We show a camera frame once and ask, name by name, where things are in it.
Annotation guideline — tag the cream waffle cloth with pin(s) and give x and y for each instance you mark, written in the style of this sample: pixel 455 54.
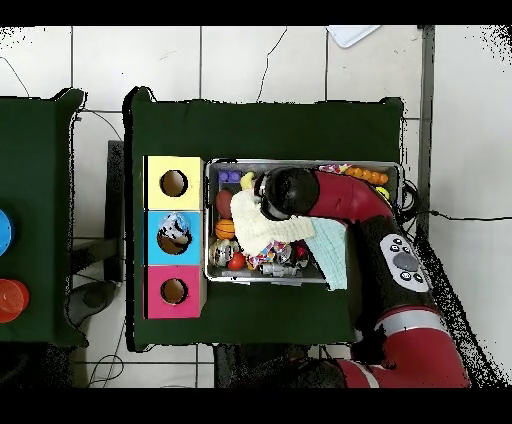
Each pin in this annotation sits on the cream waffle cloth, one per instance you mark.
pixel 256 228

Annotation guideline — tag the crushed clear plastic bottle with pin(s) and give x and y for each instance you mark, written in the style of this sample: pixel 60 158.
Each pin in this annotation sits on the crushed clear plastic bottle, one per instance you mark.
pixel 174 226

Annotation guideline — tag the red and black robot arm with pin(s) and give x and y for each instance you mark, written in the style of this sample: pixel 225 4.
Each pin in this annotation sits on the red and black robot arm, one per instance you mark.
pixel 348 196

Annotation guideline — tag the wooden box with three holes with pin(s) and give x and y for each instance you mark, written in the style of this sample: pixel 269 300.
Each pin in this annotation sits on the wooden box with three holes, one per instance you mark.
pixel 174 192

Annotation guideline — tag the yellow duck toy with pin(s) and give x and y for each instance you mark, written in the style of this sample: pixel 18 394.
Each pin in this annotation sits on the yellow duck toy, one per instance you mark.
pixel 247 180

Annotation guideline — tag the brown toy football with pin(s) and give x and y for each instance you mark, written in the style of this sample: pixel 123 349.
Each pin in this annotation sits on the brown toy football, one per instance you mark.
pixel 224 203

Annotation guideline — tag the small orange basketball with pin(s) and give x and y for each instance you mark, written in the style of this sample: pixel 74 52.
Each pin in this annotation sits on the small orange basketball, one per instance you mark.
pixel 224 229

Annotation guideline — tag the crumpled colourful spotted cloth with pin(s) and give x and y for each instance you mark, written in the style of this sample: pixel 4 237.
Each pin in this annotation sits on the crumpled colourful spotted cloth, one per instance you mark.
pixel 264 252

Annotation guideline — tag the crushed silver can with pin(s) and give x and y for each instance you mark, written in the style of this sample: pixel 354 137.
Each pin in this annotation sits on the crushed silver can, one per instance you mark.
pixel 222 252

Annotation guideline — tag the mint green waffle cloth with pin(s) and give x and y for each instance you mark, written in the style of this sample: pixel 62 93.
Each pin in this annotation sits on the mint green waffle cloth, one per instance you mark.
pixel 330 248

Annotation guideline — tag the large colourful spotted cloth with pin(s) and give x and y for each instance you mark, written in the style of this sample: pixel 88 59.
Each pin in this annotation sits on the large colourful spotted cloth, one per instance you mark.
pixel 334 168

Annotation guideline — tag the orange plastic toy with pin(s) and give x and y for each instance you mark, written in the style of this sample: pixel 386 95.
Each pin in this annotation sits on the orange plastic toy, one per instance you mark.
pixel 370 176

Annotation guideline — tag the yellow tennis ball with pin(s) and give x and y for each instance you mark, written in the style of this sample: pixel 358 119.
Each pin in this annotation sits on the yellow tennis ball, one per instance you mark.
pixel 384 192

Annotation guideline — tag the black metal stand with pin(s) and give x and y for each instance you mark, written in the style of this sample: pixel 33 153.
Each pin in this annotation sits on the black metal stand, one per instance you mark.
pixel 115 200

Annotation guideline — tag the white tray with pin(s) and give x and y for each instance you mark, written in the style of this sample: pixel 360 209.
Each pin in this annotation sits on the white tray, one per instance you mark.
pixel 352 34

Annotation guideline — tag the dark green side table cloth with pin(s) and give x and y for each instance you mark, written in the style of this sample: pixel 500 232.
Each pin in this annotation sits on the dark green side table cloth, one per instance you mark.
pixel 36 180

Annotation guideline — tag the blue round lid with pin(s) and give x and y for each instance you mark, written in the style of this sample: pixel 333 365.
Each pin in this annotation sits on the blue round lid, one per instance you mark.
pixel 5 232

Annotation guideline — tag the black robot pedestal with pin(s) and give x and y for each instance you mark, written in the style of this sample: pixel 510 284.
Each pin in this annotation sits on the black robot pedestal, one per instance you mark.
pixel 256 368

